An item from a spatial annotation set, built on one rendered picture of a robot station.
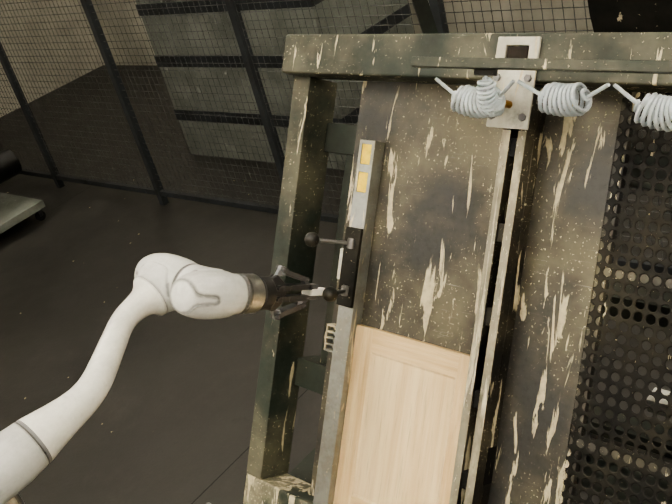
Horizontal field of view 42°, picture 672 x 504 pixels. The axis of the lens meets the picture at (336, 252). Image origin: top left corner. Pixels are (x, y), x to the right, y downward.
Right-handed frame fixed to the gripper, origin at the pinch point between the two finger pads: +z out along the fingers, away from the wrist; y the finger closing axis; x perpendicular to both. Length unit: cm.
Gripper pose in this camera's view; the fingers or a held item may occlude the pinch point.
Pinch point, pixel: (315, 291)
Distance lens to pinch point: 211.8
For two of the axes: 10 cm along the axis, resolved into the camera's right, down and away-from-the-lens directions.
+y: -1.3, 9.9, 1.0
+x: 7.4, 1.6, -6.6
